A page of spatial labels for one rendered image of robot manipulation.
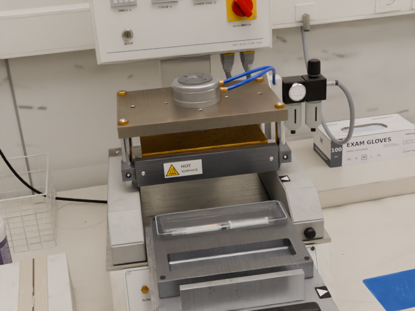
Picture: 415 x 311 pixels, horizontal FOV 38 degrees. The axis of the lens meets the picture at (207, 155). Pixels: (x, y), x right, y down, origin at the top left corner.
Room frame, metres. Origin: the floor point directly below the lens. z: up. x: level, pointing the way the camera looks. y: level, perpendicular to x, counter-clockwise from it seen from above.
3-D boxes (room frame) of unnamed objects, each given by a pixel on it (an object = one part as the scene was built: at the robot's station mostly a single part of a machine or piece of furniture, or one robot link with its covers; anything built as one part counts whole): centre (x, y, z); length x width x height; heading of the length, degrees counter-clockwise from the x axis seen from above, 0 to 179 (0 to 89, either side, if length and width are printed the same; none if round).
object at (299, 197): (0.91, -0.13, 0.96); 0.26 x 0.05 x 0.07; 7
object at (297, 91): (1.12, -0.19, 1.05); 0.15 x 0.05 x 0.15; 97
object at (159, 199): (1.00, 0.02, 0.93); 0.46 x 0.35 x 0.01; 7
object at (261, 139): (0.97, 0.00, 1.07); 0.22 x 0.17 x 0.10; 97
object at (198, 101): (1.00, 0.00, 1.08); 0.31 x 0.24 x 0.13; 97
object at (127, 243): (0.88, 0.14, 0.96); 0.25 x 0.05 x 0.07; 7
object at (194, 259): (0.71, -0.02, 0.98); 0.20 x 0.17 x 0.03; 97
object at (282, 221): (0.75, -0.01, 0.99); 0.18 x 0.06 x 0.02; 97
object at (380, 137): (1.39, -0.40, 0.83); 0.23 x 0.12 x 0.07; 99
